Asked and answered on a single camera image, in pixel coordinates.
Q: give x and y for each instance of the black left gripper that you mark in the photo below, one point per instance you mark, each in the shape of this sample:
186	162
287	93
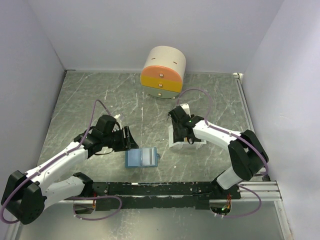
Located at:
126	143

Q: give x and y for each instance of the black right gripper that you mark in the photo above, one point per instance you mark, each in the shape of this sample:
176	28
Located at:
177	132

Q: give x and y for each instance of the white card tray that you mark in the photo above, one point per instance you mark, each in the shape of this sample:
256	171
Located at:
183	144

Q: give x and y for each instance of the blue card holder wallet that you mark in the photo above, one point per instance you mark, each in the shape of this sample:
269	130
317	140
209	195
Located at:
133	158

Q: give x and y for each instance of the silver VIP card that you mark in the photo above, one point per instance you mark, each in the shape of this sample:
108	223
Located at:
149	156

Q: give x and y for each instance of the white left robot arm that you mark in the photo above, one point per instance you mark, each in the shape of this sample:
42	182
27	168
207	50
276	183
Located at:
28	194

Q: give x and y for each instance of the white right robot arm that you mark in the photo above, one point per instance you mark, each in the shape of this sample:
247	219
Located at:
246	153

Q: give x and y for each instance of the round three-drawer mini cabinet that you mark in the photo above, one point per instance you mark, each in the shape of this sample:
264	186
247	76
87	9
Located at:
163	73

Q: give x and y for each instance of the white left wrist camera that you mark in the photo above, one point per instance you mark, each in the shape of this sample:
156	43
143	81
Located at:
119	118

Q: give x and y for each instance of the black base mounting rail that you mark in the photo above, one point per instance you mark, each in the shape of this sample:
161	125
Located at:
149	195

